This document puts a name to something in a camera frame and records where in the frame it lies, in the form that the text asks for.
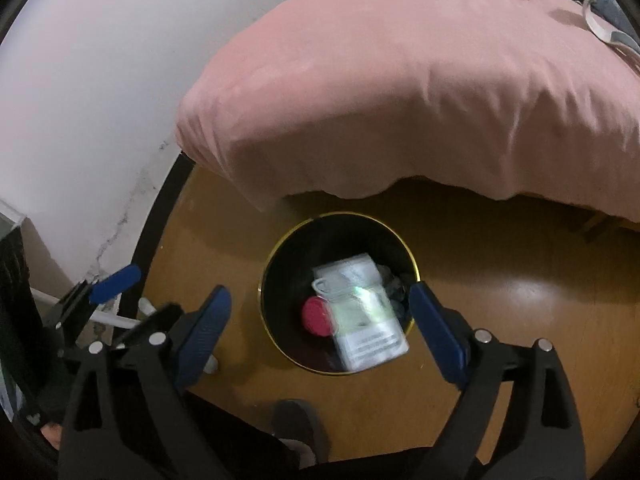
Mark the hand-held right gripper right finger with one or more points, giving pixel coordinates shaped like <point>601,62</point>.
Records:
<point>440,332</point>

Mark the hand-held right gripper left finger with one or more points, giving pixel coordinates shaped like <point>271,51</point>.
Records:
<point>205,332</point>

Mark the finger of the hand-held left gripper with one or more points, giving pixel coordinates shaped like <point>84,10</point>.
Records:
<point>117,280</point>

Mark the white and green packet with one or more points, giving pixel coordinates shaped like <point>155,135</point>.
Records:
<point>365,320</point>

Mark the black bin with gold rim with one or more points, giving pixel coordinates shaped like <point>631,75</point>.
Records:
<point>285,310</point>

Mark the red capped container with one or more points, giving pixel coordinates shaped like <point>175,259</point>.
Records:
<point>316,316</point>

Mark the dark crumpled wrapper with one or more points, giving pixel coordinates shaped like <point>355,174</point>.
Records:
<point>395,290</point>

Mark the black curved metal tube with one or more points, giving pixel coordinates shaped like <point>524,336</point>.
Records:
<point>157,220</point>

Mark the grey slipper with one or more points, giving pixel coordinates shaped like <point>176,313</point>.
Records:
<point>297,425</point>

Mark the wooden bed leg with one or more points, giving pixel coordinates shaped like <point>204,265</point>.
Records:
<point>597,222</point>

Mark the pink bed sheet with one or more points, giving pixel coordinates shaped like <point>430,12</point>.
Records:
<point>410,85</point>

